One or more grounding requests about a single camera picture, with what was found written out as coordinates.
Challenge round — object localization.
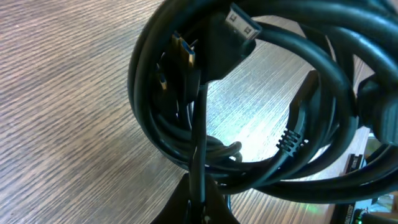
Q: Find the black cable bundle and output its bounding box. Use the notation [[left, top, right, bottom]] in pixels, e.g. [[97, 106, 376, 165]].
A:
[[126, 0, 398, 224]]

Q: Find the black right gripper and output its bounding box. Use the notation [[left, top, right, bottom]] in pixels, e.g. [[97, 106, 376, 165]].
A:
[[329, 152, 398, 224]]

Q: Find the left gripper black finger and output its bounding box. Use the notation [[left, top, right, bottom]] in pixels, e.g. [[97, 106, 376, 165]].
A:
[[152, 174, 239, 224]]

